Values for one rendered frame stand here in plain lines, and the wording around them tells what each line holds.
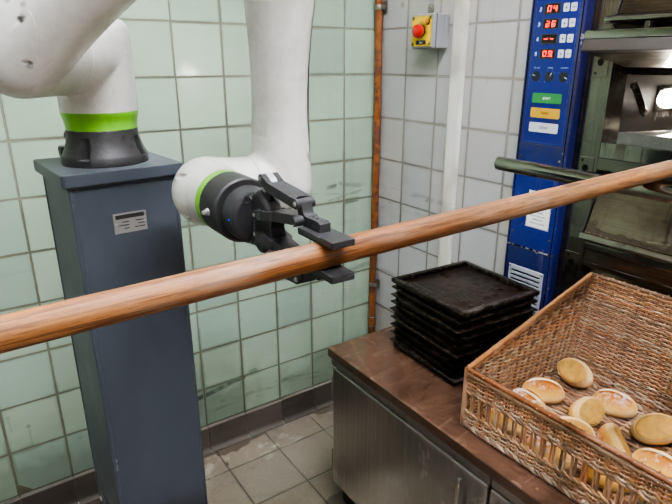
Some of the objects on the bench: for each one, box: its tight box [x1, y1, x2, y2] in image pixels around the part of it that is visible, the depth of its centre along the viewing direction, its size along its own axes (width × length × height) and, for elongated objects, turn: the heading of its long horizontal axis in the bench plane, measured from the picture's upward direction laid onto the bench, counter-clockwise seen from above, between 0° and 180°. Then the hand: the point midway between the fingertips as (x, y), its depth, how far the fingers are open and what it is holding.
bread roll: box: [630, 413, 672, 445], centre depth 119 cm, size 10×7×6 cm
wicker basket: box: [460, 272, 672, 504], centre depth 115 cm, size 49×56×28 cm
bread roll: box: [592, 388, 638, 419], centre depth 129 cm, size 10×7×6 cm
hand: (326, 252), depth 60 cm, fingers closed on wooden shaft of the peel, 3 cm apart
